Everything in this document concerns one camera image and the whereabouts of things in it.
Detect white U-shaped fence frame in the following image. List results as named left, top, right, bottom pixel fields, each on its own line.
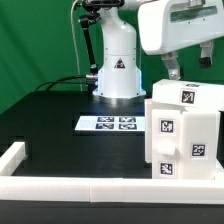
left=0, top=142, right=224, bottom=205

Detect white cabinet door panel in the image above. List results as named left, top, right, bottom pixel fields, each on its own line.
left=152, top=109, right=181, bottom=179
left=144, top=99, right=152, bottom=163

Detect small white tagged box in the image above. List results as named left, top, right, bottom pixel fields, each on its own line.
left=152, top=79, right=224, bottom=111

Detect white fiducial marker sheet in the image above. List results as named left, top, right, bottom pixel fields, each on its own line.
left=75, top=116, right=145, bottom=132

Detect white cabinet body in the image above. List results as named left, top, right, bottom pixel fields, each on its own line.
left=152, top=101, right=220, bottom=180

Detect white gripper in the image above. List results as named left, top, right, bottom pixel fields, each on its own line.
left=138, top=0, right=224, bottom=80

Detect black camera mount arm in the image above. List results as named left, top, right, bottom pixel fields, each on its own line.
left=79, top=0, right=124, bottom=74

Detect black cable bundle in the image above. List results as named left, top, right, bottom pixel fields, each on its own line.
left=35, top=75, right=98, bottom=92

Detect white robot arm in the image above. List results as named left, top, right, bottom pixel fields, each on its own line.
left=93, top=0, right=224, bottom=104

